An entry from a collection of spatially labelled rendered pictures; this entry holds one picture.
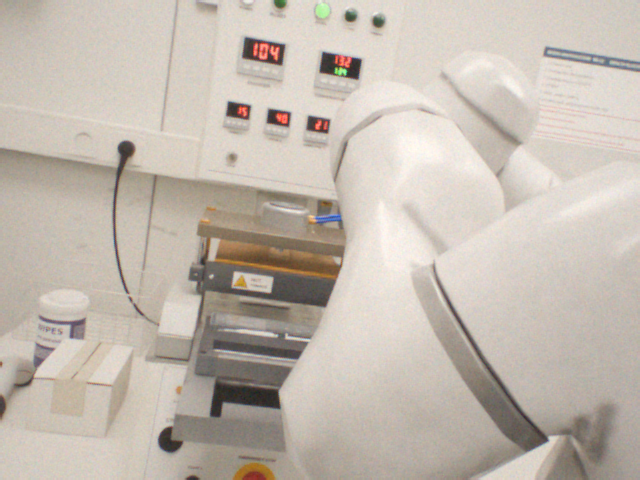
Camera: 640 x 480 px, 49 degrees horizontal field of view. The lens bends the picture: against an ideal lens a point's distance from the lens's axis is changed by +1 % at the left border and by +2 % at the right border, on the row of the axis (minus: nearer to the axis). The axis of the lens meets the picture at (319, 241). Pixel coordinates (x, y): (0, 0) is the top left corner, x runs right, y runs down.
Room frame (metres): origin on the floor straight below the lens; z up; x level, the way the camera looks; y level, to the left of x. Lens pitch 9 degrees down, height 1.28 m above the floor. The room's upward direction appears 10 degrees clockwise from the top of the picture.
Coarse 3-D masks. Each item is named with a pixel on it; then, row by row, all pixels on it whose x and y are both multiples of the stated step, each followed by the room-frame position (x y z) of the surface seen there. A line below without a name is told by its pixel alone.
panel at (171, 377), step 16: (160, 368) 0.92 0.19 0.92; (176, 368) 0.92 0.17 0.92; (160, 384) 0.91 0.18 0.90; (176, 384) 0.91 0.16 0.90; (160, 400) 0.90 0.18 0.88; (176, 400) 0.90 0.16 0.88; (160, 416) 0.89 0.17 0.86; (160, 432) 0.88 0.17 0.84; (160, 448) 0.88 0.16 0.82; (176, 448) 0.88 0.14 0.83; (192, 448) 0.88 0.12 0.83; (208, 448) 0.89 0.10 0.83; (224, 448) 0.89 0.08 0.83; (240, 448) 0.89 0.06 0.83; (144, 464) 0.86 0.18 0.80; (160, 464) 0.87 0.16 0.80; (176, 464) 0.87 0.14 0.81; (192, 464) 0.88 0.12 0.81; (208, 464) 0.88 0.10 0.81; (224, 464) 0.88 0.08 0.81; (240, 464) 0.89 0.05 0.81; (256, 464) 0.89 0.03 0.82; (272, 464) 0.89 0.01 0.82; (288, 464) 0.90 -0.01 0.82
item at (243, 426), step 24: (192, 360) 0.83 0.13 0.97; (240, 360) 0.75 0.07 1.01; (264, 360) 0.76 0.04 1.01; (192, 384) 0.75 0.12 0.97; (192, 408) 0.69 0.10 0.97; (240, 408) 0.71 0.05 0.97; (264, 408) 0.72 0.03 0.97; (192, 432) 0.67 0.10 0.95; (216, 432) 0.68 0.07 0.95; (240, 432) 0.68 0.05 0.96; (264, 432) 0.68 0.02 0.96
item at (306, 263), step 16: (224, 240) 1.20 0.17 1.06; (224, 256) 1.06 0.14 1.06; (240, 256) 1.09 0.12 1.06; (256, 256) 1.11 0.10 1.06; (272, 256) 1.12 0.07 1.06; (288, 256) 1.13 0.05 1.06; (304, 256) 1.18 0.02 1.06; (320, 256) 1.21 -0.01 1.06; (304, 272) 1.06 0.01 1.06; (320, 272) 1.07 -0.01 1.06; (336, 272) 1.09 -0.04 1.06
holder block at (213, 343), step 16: (208, 320) 0.92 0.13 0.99; (208, 336) 0.86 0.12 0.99; (224, 336) 0.87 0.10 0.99; (240, 336) 0.88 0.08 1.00; (208, 352) 0.80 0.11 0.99; (224, 352) 0.81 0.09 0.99; (240, 352) 0.85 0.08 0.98; (256, 352) 0.85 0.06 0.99; (272, 352) 0.86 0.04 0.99; (288, 352) 0.86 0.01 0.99; (208, 368) 0.79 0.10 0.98
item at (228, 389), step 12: (216, 384) 0.68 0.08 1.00; (228, 384) 0.68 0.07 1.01; (240, 384) 0.68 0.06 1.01; (252, 384) 0.68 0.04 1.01; (264, 384) 0.69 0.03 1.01; (276, 384) 0.69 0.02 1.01; (216, 396) 0.68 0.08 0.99; (228, 396) 0.68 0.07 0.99; (240, 396) 0.68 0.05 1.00; (252, 396) 0.68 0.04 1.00; (264, 396) 0.68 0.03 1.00; (276, 396) 0.68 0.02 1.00; (216, 408) 0.68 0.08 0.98; (276, 408) 0.69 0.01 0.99
